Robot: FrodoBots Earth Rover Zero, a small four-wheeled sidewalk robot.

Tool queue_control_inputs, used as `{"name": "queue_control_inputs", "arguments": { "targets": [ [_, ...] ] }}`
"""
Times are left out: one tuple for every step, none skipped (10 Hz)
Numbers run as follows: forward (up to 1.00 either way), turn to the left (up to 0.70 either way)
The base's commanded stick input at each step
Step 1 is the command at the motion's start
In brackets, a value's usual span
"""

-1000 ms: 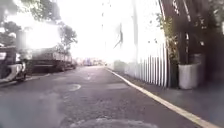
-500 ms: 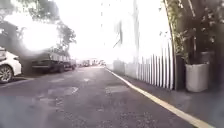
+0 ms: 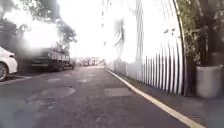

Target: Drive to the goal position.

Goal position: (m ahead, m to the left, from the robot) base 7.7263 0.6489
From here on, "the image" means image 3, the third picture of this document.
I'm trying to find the square manhole cover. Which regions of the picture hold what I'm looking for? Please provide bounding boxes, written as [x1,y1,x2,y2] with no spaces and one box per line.
[104,87,133,98]

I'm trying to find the white corrugated metal fence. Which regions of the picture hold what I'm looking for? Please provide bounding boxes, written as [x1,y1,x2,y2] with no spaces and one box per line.
[106,0,188,96]

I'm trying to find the grey asphalt road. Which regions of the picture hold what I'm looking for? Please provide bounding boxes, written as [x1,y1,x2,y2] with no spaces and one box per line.
[0,64,201,128]

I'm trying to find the trees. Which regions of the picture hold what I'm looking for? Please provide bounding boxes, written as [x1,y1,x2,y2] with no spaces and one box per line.
[0,0,78,56]

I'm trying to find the round manhole cover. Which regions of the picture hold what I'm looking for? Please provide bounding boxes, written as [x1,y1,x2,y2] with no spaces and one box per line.
[41,85,77,100]

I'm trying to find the dark truck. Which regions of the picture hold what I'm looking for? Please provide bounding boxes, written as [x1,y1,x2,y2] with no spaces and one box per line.
[30,46,77,72]

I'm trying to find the green bush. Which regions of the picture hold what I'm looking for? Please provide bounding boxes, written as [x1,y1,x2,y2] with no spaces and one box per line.
[175,0,224,68]

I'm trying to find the grey planter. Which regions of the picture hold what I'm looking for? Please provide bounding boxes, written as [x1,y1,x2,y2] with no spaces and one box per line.
[195,64,224,100]

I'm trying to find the white car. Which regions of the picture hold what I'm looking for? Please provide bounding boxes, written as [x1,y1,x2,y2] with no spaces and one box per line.
[0,46,19,83]

